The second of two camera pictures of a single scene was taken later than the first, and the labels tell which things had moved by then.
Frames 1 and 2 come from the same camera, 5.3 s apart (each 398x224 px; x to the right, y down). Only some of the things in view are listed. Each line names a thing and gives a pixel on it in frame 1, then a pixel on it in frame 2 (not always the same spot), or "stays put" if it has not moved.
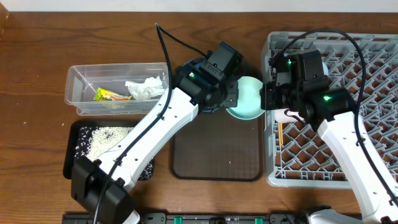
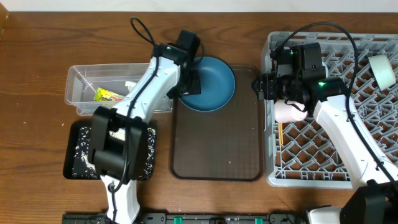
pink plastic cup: x=280 y=116 stays put
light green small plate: x=249 y=103 -> x=382 y=70
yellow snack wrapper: x=102 y=94 stays put
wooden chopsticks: x=280 y=134 stays put
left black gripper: x=232 y=101 -> x=196 y=88
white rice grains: x=92 y=142 stays put
